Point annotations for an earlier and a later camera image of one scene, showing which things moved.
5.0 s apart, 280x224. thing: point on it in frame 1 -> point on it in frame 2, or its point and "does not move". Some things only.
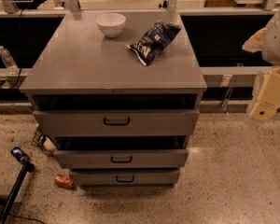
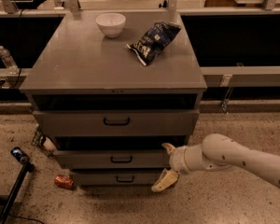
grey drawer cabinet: [119, 92] does not move
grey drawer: [122, 159] does not move
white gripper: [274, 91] -> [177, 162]
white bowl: [111, 23] does not move
